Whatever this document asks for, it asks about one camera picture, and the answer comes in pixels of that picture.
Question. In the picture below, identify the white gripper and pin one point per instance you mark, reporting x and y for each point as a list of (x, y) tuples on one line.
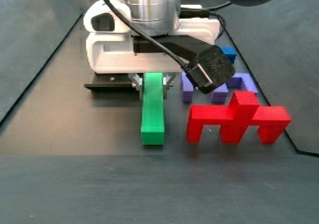
[(110, 42)]

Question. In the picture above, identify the green long block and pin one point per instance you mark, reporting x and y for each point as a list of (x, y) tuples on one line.
[(153, 110)]

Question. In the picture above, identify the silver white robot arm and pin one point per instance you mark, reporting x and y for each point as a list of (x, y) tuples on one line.
[(118, 81)]

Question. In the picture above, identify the blue long block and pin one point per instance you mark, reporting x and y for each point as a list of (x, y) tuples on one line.
[(230, 53)]

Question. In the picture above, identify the purple comb-shaped block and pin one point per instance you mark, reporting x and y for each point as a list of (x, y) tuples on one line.
[(241, 81)]

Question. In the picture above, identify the red comb-shaped block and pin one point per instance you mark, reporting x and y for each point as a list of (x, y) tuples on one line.
[(243, 112)]

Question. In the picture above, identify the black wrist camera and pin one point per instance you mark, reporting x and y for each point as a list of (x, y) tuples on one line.
[(206, 64)]

